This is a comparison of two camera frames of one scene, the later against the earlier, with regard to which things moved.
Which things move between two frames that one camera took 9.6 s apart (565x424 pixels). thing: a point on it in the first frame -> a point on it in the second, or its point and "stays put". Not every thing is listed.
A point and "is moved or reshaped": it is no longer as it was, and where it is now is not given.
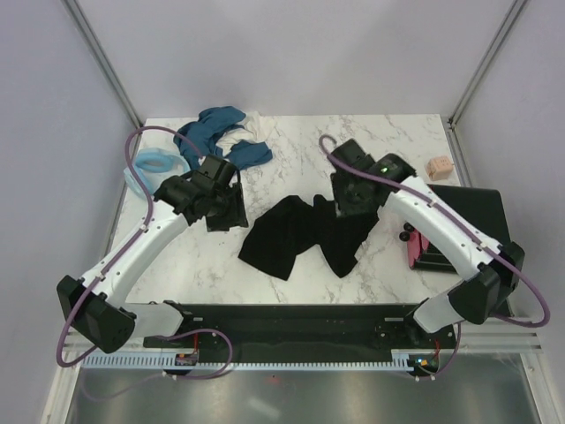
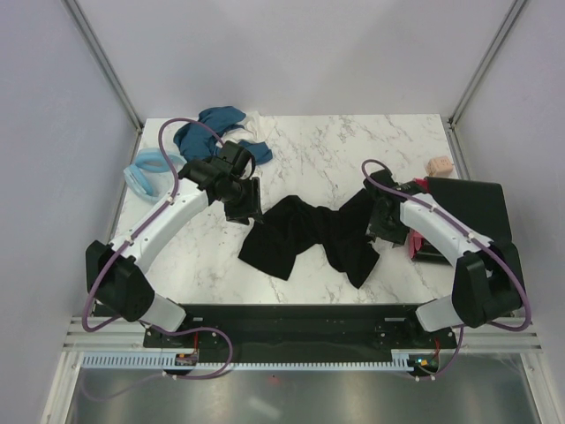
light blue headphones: [153, 166] stays put
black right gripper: [342, 206] -> [397, 237]
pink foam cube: [439, 168] stays put
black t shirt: [283, 230] is moved or reshaped
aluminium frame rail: [500, 340] stays put
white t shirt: [257, 127] stays put
